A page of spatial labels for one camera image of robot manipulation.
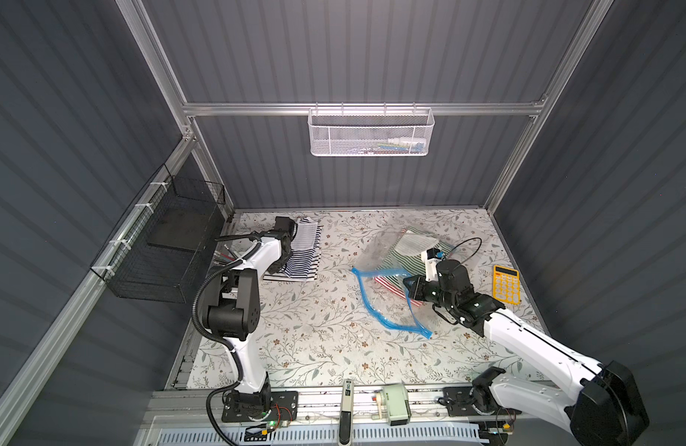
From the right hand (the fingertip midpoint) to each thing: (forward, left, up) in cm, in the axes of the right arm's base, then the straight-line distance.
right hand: (407, 280), depth 81 cm
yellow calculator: (+7, -38, -15) cm, 41 cm away
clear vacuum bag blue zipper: (-2, +5, -16) cm, 16 cm away
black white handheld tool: (-32, +18, -11) cm, 38 cm away
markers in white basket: (+40, 0, +19) cm, 45 cm away
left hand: (+13, +42, -9) cm, 45 cm away
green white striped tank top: (+15, -3, -12) cm, 20 cm away
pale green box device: (-30, +4, -11) cm, 33 cm away
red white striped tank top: (+4, +1, -14) cm, 14 cm away
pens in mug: (+8, +57, 0) cm, 57 cm away
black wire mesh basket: (+2, +68, +12) cm, 69 cm away
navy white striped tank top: (+17, +34, -14) cm, 40 cm away
